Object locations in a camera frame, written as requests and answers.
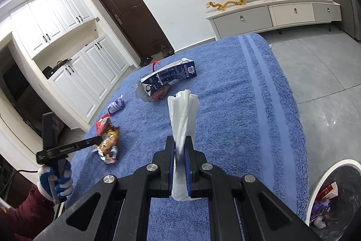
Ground small purple wrapper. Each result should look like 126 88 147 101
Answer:
108 95 125 116

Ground blue towel table cover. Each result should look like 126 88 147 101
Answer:
64 32 310 241

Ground clear plastic bag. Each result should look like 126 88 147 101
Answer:
135 81 171 103

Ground white rimmed trash bin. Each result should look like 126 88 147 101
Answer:
305 159 360 240

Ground left blue white gloved hand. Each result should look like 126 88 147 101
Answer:
37 160 73 201

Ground red snack wrapper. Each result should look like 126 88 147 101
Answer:
317 182 338 201

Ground white grey TV cabinet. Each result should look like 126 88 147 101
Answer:
206 0 342 40

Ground dark brown entrance door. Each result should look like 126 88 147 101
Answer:
99 0 174 59

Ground white wall cabinets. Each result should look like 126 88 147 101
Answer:
10 0 130 124

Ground white paper tissue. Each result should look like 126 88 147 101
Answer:
168 89 200 201

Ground red white snack packet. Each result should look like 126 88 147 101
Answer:
95 113 113 136

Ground blue white milk carton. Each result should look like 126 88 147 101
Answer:
140 57 197 94

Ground brown candy bag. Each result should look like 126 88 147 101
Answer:
97 127 120 164

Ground dark shoes by door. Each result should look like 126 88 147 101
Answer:
139 45 174 67

